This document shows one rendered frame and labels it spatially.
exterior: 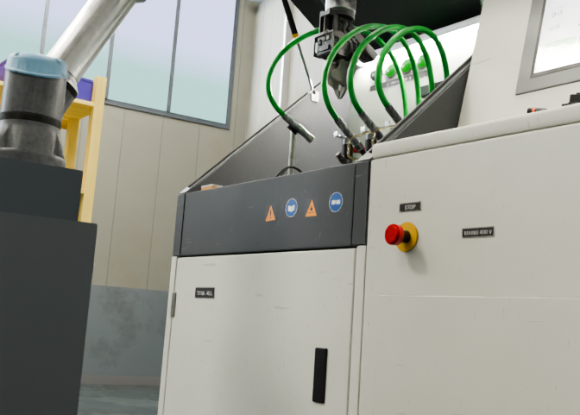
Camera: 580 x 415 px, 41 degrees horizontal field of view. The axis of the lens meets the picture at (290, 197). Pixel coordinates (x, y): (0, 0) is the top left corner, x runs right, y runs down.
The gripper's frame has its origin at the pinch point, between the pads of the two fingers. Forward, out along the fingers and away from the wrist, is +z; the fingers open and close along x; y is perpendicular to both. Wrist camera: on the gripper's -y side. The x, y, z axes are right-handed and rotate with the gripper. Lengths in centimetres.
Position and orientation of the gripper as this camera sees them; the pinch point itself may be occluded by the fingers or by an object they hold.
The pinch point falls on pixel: (342, 94)
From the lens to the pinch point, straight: 189.5
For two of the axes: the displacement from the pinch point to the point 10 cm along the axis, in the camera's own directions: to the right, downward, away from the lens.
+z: -0.6, 9.8, -1.7
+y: -7.8, -1.5, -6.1
